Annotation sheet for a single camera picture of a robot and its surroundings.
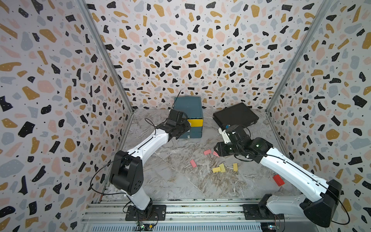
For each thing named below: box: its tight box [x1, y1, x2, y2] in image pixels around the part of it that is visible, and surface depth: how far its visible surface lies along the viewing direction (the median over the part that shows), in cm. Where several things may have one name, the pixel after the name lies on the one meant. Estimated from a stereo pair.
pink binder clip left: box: [183, 159, 198, 169], surface depth 92 cm
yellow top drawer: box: [186, 118, 204, 128], surface depth 90 cm
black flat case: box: [212, 102, 259, 129], surface depth 115 cm
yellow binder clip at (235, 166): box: [232, 162, 239, 172], surface depth 92 cm
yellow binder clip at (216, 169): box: [212, 166, 222, 173], surface depth 90 cm
